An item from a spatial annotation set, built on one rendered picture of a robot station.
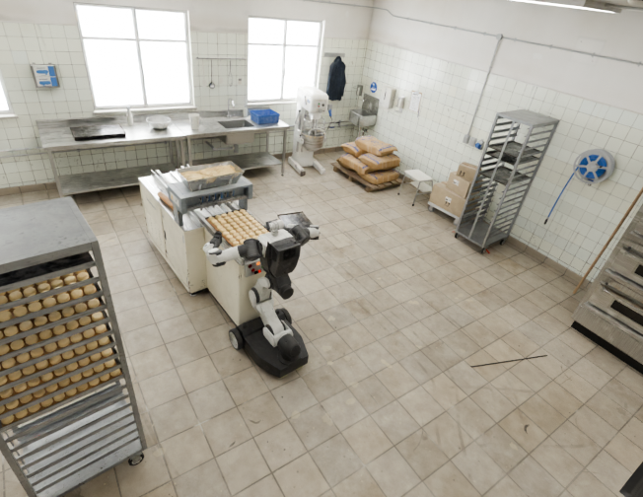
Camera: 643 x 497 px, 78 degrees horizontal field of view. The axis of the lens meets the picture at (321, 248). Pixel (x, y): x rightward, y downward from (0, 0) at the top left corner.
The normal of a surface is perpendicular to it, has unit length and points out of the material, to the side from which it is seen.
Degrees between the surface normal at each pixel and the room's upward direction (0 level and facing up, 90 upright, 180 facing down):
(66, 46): 90
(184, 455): 0
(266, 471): 0
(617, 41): 90
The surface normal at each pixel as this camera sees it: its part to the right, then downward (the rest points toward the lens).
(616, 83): -0.83, 0.23
